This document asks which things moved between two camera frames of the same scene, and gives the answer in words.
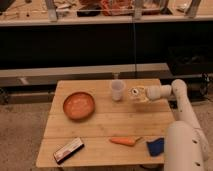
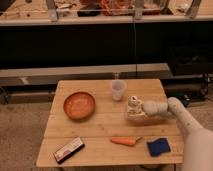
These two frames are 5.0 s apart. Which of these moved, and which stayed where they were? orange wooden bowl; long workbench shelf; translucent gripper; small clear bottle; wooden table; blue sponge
Moved: small clear bottle; translucent gripper
Stayed: orange wooden bowl; long workbench shelf; wooden table; blue sponge
